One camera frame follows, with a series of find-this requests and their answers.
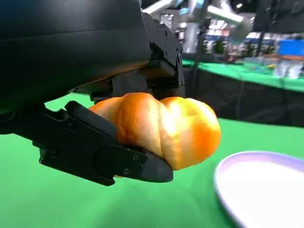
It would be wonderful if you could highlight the green cloth on workshop table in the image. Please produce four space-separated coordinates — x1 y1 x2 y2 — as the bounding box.
182 58 304 94

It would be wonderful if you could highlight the orange toy bread roll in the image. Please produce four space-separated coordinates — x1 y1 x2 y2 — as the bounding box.
88 92 222 179

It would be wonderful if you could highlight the lilac plate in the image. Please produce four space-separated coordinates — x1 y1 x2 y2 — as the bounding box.
213 150 304 228

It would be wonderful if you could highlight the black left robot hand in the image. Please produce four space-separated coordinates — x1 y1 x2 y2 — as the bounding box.
0 0 186 187

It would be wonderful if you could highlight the black workshop table skirt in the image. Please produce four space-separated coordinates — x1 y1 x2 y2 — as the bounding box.
182 66 304 129

